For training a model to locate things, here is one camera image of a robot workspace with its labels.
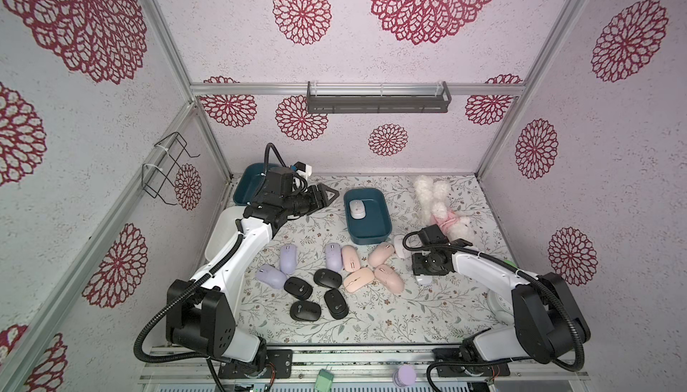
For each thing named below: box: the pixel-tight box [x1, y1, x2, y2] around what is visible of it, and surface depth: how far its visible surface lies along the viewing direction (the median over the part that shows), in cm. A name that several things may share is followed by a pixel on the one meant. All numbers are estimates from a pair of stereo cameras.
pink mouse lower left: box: [343, 266, 375, 294], surface depth 90 cm
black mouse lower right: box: [323, 288, 350, 321], surface depth 85 cm
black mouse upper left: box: [283, 276, 314, 301], surface depth 87 cm
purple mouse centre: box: [324, 242, 343, 273], surface depth 95 cm
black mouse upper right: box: [313, 268, 343, 290], surface depth 90 cm
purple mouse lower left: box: [254, 264, 288, 290], surface depth 91 cm
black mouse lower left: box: [289, 300, 322, 322], surface depth 83 cm
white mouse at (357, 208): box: [348, 199, 366, 220], surface depth 108 cm
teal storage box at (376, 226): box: [343, 187, 393, 246], surface depth 106 cm
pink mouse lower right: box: [373, 264, 405, 294], surface depth 90 cm
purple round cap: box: [392, 365, 416, 388], surface depth 66 cm
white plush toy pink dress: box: [414, 174, 475, 241], surface depth 96 cm
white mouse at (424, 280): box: [415, 273, 433, 286], surface depth 89 cm
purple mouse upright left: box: [279, 243, 298, 275], surface depth 96 cm
